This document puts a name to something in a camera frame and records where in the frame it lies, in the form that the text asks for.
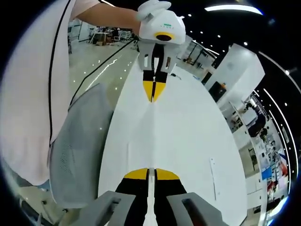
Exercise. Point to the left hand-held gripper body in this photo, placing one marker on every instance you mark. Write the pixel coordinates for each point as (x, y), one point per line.
(162, 26)

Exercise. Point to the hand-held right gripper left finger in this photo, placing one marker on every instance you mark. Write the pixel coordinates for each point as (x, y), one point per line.
(131, 188)

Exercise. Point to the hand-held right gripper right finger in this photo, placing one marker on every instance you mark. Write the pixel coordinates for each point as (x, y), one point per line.
(171, 188)

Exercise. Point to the clear food packaging bag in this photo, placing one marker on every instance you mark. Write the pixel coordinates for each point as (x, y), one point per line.
(152, 141)

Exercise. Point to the person's left hand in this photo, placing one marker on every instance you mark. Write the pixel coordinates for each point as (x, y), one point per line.
(150, 8)

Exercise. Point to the black tool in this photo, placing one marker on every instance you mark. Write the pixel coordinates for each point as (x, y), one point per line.
(175, 76)

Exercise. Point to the black cabinet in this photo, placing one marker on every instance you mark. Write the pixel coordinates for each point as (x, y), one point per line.
(217, 91)

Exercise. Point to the grey mesh office chair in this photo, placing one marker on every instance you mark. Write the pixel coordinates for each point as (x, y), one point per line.
(82, 146)

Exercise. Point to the white square pillar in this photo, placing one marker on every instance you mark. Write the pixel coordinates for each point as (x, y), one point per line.
(240, 70)

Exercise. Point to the person in white shirt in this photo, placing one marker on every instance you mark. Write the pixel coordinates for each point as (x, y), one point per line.
(26, 94)

